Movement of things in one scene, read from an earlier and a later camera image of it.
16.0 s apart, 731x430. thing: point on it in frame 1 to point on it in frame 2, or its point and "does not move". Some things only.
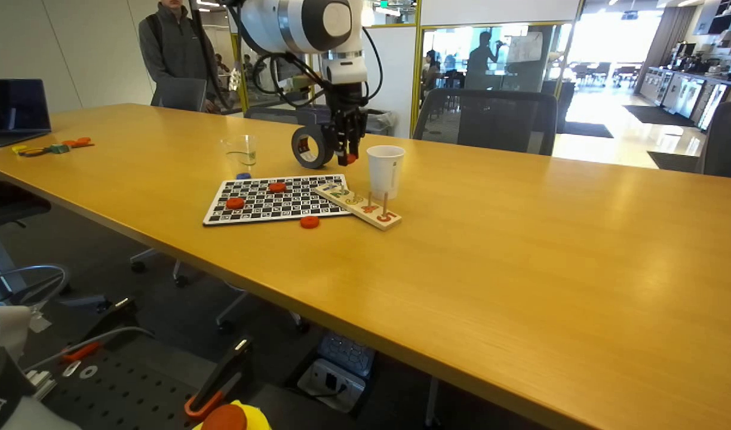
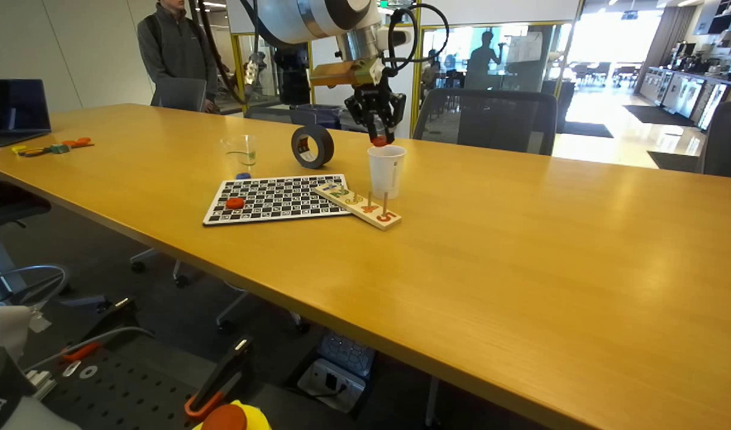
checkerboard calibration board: (253, 199) does not move
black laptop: (13, 111) does not move
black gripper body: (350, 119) to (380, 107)
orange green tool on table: (55, 148) does not move
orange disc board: (277, 185) to (378, 140)
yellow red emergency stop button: (234, 416) does not move
